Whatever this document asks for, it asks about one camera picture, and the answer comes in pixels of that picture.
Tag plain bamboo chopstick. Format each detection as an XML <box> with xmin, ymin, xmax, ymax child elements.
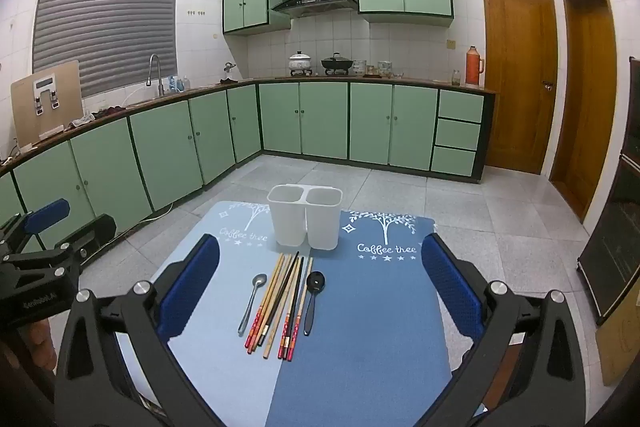
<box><xmin>270</xmin><ymin>264</ymin><xmax>300</xmax><ymax>345</ymax></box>
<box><xmin>263</xmin><ymin>254</ymin><xmax>296</xmax><ymax>359</ymax></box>

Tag silver metal spoon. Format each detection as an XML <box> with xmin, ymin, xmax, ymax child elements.
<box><xmin>237</xmin><ymin>273</ymin><xmax>269</xmax><ymax>336</ymax></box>

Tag white two-compartment utensil holder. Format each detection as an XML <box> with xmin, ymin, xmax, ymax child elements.
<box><xmin>266</xmin><ymin>184</ymin><xmax>344</xmax><ymax>252</ymax></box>

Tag two-tone blue printed mat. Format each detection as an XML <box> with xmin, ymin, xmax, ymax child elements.
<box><xmin>116</xmin><ymin>201</ymin><xmax>481</xmax><ymax>427</ymax></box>

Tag cardboard box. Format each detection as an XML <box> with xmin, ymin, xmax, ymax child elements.
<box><xmin>595</xmin><ymin>302</ymin><xmax>640</xmax><ymax>388</ymax></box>

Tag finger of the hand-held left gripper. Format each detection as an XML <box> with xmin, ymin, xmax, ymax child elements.
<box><xmin>0</xmin><ymin>199</ymin><xmax>71</xmax><ymax>254</ymax></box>
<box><xmin>55</xmin><ymin>214</ymin><xmax>117</xmax><ymax>266</ymax></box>

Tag wooden door in frame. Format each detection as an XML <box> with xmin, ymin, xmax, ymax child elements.
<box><xmin>549</xmin><ymin>0</ymin><xmax>618</xmax><ymax>223</ymax></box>

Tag black glass-front cabinet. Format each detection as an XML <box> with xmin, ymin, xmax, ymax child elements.
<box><xmin>577</xmin><ymin>57</ymin><xmax>640</xmax><ymax>327</ymax></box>

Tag black lidded wok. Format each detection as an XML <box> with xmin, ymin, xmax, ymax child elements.
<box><xmin>320</xmin><ymin>53</ymin><xmax>354</xmax><ymax>75</ymax></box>

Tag red striped bamboo chopstick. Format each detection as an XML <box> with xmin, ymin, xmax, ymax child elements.
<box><xmin>249</xmin><ymin>254</ymin><xmax>287</xmax><ymax>352</ymax></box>
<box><xmin>244</xmin><ymin>254</ymin><xmax>281</xmax><ymax>350</ymax></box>

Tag green base cabinets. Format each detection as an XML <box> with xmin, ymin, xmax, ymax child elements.
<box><xmin>0</xmin><ymin>79</ymin><xmax>496</xmax><ymax>253</ymax></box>

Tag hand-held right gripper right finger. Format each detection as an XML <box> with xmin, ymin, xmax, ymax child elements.
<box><xmin>422</xmin><ymin>232</ymin><xmax>587</xmax><ymax>427</ymax></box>

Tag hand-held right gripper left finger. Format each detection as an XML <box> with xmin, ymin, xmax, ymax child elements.
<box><xmin>54</xmin><ymin>234</ymin><xmax>221</xmax><ymax>427</ymax></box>

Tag orange thermos flask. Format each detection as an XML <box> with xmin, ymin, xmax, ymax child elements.
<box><xmin>465</xmin><ymin>46</ymin><xmax>486</xmax><ymax>86</ymax></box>

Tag black range hood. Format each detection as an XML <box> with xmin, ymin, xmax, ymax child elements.
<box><xmin>271</xmin><ymin>0</ymin><xmax>359</xmax><ymax>18</ymax></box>

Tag person's left hand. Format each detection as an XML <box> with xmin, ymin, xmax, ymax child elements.
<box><xmin>0</xmin><ymin>321</ymin><xmax>57</xmax><ymax>375</ymax></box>

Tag black chopstick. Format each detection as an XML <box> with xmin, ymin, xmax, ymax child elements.
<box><xmin>258</xmin><ymin>251</ymin><xmax>300</xmax><ymax>340</ymax></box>
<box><xmin>282</xmin><ymin>256</ymin><xmax>306</xmax><ymax>338</ymax></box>

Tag steel kitchen faucet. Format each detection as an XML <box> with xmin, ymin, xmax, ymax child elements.
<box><xmin>146</xmin><ymin>54</ymin><xmax>166</xmax><ymax>96</ymax></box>

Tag white cable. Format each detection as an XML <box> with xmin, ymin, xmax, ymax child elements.
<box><xmin>112</xmin><ymin>201</ymin><xmax>174</xmax><ymax>240</ymax></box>

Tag closed wooden door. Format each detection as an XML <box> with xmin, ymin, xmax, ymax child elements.
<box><xmin>481</xmin><ymin>0</ymin><xmax>558</xmax><ymax>175</ymax></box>

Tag wooden board with white clips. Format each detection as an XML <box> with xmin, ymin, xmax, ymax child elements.
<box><xmin>11</xmin><ymin>60</ymin><xmax>85</xmax><ymax>150</ymax></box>

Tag black spoon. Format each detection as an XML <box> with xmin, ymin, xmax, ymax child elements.
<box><xmin>303</xmin><ymin>271</ymin><xmax>327</xmax><ymax>337</ymax></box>

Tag grey window blind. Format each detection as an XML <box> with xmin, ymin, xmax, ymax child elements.
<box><xmin>32</xmin><ymin>0</ymin><xmax>180</xmax><ymax>98</ymax></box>

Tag white lidded pot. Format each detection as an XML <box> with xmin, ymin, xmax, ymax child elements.
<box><xmin>288</xmin><ymin>51</ymin><xmax>314</xmax><ymax>75</ymax></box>

